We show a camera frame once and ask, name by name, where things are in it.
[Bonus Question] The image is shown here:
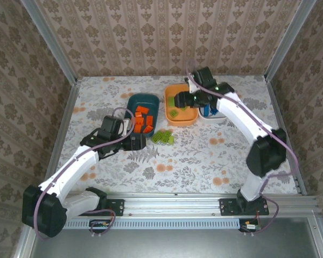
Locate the aluminium frame post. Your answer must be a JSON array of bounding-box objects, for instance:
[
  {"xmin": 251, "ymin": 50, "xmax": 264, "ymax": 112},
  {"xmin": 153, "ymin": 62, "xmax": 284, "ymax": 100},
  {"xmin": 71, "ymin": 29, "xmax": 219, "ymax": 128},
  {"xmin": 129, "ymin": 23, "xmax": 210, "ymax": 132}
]
[
  {"xmin": 20, "ymin": 0, "xmax": 79, "ymax": 85},
  {"xmin": 263, "ymin": 0, "xmax": 318, "ymax": 81}
]

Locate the floral patterned table cover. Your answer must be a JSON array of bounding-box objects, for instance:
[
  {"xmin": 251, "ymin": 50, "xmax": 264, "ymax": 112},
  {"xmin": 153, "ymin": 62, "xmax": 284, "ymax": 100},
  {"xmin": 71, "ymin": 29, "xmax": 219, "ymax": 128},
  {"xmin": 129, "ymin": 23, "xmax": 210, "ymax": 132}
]
[{"xmin": 50, "ymin": 75, "xmax": 299, "ymax": 195}]

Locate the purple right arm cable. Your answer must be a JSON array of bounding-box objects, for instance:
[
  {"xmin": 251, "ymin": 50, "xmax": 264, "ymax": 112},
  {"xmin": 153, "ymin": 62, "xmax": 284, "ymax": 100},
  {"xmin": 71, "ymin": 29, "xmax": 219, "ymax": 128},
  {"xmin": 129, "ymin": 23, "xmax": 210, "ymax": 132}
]
[{"xmin": 185, "ymin": 59, "xmax": 299, "ymax": 237}]

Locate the long aluminium base rail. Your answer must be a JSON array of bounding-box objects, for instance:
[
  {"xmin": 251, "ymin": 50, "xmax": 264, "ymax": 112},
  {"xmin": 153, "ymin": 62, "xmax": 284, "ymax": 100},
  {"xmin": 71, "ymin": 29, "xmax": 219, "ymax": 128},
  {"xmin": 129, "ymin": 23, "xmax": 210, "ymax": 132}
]
[{"xmin": 64, "ymin": 192, "xmax": 321, "ymax": 218}]

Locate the teal plastic container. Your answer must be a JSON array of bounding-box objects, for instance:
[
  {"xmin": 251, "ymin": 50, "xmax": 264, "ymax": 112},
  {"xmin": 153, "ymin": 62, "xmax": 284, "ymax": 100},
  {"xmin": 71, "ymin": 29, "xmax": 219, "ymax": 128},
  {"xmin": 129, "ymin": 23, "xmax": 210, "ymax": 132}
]
[{"xmin": 123, "ymin": 92, "xmax": 160, "ymax": 137}]

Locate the slotted grey cable duct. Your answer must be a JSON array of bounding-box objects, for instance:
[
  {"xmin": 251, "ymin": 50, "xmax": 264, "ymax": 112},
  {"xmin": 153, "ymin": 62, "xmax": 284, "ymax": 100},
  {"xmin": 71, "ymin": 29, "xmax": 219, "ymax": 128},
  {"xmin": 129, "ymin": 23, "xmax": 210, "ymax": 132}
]
[{"xmin": 63, "ymin": 218, "xmax": 243, "ymax": 230}]

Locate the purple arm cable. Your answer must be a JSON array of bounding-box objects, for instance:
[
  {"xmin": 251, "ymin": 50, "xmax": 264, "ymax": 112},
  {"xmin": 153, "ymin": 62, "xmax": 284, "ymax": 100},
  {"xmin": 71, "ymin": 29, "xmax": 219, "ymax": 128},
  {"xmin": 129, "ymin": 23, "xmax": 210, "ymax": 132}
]
[
  {"xmin": 33, "ymin": 106, "xmax": 137, "ymax": 240},
  {"xmin": 185, "ymin": 59, "xmax": 299, "ymax": 237}
]

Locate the small circuit board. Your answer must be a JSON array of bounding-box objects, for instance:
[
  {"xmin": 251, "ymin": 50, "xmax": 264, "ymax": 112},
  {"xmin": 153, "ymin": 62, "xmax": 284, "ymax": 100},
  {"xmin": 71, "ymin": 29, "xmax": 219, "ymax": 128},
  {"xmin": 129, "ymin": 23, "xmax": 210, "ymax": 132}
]
[
  {"xmin": 90, "ymin": 219, "xmax": 111, "ymax": 232},
  {"xmin": 239, "ymin": 219, "xmax": 262, "ymax": 232}
]

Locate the grey metal sheet panel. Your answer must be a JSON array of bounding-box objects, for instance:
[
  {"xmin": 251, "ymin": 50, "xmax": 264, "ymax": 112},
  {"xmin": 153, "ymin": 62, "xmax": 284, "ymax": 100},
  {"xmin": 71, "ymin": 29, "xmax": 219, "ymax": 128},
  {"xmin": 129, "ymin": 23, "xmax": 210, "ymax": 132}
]
[{"xmin": 29, "ymin": 218, "xmax": 322, "ymax": 258}]

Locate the aluminium table side rail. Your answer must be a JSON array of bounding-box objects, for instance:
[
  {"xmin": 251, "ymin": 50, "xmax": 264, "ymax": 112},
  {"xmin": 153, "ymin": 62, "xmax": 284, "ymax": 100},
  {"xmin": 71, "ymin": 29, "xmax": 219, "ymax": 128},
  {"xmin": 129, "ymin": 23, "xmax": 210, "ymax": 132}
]
[
  {"xmin": 264, "ymin": 76, "xmax": 308, "ymax": 196},
  {"xmin": 39, "ymin": 79, "xmax": 83, "ymax": 197}
]

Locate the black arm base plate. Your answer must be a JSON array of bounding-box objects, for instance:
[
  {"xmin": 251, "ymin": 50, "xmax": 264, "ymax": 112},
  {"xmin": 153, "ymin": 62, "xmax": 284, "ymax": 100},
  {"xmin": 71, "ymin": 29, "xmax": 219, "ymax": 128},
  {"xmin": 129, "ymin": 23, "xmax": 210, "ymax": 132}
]
[
  {"xmin": 106, "ymin": 198, "xmax": 124, "ymax": 216},
  {"xmin": 219, "ymin": 198, "xmax": 270, "ymax": 217}
]

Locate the white plastic container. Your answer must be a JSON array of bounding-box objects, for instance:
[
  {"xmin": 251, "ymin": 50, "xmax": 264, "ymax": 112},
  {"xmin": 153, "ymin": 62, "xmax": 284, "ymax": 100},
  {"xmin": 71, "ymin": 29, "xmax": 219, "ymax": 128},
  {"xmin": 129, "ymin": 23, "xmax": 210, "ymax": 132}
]
[{"xmin": 198, "ymin": 106, "xmax": 228, "ymax": 125}]

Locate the orange plastic container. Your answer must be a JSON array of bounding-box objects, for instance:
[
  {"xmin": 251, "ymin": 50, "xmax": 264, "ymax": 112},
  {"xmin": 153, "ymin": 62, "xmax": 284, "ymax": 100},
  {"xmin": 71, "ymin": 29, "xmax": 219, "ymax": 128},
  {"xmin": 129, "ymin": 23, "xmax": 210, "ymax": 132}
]
[{"xmin": 164, "ymin": 83, "xmax": 199, "ymax": 127}]

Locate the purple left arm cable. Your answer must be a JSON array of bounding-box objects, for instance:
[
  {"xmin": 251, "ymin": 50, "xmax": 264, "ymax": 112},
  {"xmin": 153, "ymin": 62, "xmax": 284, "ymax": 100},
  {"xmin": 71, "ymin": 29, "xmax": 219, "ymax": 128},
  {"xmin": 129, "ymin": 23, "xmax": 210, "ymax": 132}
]
[{"xmin": 33, "ymin": 106, "xmax": 137, "ymax": 240}]

